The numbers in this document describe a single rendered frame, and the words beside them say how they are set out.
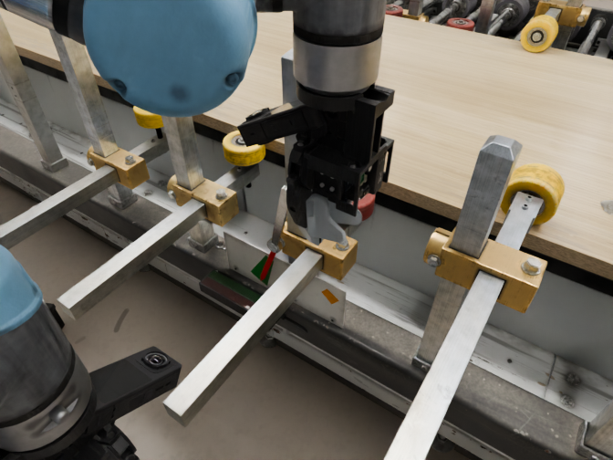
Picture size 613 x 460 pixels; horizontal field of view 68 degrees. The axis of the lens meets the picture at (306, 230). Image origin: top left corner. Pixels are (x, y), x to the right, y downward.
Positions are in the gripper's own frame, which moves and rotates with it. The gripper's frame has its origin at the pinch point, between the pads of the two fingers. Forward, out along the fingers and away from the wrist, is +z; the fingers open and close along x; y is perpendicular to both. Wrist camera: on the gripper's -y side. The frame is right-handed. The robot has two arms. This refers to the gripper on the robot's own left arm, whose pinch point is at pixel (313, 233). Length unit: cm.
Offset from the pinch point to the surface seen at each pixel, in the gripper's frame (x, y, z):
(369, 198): 19.3, -1.8, 8.1
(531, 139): 54, 15, 9
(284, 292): -1.2, -4.0, 12.9
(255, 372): 21, -36, 99
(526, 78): 81, 7, 9
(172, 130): 8.4, -33.5, 1.0
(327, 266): 8.2, -2.6, 15.0
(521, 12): 158, -13, 17
